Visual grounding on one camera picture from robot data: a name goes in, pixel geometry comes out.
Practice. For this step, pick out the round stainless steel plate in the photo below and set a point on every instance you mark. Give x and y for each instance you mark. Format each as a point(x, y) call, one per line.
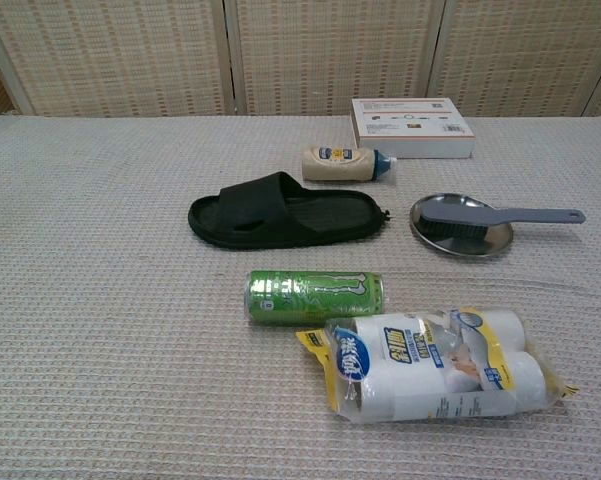
point(480, 245)

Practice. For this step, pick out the black rubber slipper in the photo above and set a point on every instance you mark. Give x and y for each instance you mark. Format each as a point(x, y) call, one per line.
point(260, 210)

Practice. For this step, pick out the green energy drink can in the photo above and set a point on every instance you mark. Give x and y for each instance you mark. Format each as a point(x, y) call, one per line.
point(310, 297)

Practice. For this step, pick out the beige woven table cloth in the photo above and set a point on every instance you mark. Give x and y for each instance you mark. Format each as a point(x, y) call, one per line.
point(105, 300)

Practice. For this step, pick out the grey cleaning brush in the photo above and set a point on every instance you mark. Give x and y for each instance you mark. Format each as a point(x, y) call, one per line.
point(460, 218)

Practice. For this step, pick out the packaged white paper rolls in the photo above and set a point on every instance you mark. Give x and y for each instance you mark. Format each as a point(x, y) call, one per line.
point(430, 370)

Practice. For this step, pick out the woven folding screen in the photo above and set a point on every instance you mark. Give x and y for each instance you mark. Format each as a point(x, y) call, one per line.
point(300, 55)

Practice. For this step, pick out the white orange cardboard box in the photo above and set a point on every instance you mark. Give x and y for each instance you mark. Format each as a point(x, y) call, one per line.
point(410, 130)

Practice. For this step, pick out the beige squeeze bottle blue cap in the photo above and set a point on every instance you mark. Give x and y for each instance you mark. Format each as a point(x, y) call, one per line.
point(330, 162)

